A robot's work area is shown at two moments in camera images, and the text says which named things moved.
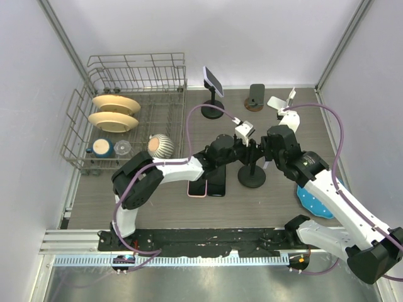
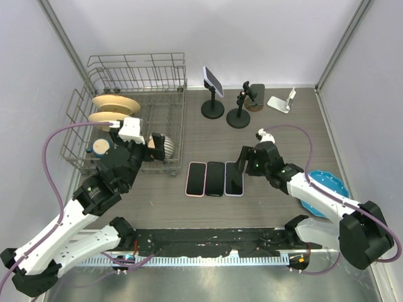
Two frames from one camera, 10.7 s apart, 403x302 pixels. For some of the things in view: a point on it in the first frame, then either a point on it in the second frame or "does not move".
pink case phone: x=197 y=189 does not move
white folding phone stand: x=281 y=104 does not move
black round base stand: x=252 y=175 → x=239 y=117
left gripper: x=249 y=153 → x=158 y=141
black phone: x=216 y=182 does not move
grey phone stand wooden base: x=255 y=102 does not move
